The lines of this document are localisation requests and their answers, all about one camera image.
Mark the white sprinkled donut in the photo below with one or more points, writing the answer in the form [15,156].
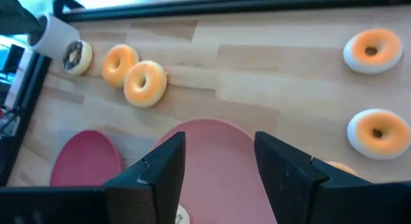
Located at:
[183,217]

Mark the chocolate sprinkled donut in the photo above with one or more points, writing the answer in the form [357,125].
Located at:
[80,66]

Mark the light pink plate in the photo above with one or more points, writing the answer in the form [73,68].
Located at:
[218,172]

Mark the orange donut white base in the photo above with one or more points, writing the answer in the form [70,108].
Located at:
[395,140]
[388,44]

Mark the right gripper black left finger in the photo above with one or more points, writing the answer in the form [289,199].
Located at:
[154,185]

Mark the dark pink plate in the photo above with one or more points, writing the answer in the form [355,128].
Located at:
[86,160]

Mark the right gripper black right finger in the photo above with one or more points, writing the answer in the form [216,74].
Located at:
[285,179]

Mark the white plant pot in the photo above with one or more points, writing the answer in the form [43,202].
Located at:
[56,38]

